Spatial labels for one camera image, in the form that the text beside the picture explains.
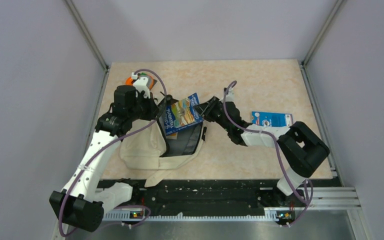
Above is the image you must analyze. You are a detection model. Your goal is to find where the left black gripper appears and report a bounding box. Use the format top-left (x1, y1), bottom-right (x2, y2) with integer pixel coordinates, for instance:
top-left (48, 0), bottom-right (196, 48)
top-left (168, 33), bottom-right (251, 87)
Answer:
top-left (128, 90), bottom-right (161, 121)

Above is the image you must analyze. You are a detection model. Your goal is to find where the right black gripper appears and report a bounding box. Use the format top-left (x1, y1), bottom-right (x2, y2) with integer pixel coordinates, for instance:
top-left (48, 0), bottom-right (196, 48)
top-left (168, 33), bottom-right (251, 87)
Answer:
top-left (193, 96), bottom-right (232, 133)

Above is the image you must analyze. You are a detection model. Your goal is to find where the cream canvas backpack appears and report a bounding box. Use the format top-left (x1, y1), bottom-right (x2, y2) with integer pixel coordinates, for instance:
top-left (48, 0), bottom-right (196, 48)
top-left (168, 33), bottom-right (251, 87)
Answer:
top-left (118, 99), bottom-right (207, 188)

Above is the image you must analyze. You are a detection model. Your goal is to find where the blue illustrated cover book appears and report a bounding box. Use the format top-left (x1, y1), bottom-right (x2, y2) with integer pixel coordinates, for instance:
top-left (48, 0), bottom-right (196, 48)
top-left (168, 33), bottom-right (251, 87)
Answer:
top-left (163, 92), bottom-right (204, 135)

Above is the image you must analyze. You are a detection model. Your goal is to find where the orange green book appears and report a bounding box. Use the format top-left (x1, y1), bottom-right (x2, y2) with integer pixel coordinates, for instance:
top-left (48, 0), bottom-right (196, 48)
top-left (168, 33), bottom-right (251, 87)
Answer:
top-left (166, 132), bottom-right (178, 140)

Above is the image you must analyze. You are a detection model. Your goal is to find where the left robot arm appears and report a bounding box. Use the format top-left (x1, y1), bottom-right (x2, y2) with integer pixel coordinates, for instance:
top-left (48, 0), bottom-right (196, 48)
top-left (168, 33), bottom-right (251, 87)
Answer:
top-left (49, 85), bottom-right (159, 237)

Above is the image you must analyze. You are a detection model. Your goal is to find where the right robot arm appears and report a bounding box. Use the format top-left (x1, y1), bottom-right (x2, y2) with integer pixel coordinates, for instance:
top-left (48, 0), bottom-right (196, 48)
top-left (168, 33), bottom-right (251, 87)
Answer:
top-left (194, 96), bottom-right (331, 206)

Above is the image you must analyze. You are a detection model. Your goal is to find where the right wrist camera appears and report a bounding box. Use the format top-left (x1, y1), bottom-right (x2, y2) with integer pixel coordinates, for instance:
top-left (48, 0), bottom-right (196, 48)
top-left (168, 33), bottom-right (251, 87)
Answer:
top-left (223, 87), bottom-right (235, 102)

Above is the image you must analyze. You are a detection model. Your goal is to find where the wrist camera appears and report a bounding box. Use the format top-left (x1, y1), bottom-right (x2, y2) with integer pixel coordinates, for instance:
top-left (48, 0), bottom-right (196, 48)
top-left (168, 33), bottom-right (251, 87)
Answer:
top-left (131, 72), bottom-right (154, 99)
top-left (223, 87), bottom-right (235, 102)

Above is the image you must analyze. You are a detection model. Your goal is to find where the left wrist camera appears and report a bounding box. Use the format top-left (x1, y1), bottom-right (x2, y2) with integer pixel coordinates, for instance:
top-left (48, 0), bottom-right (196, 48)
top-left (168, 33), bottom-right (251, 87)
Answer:
top-left (131, 72), bottom-right (154, 99)

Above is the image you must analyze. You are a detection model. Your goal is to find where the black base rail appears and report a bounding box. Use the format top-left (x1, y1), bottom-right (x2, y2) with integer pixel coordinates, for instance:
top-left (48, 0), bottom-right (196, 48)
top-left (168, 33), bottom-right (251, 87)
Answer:
top-left (109, 178), bottom-right (312, 218)

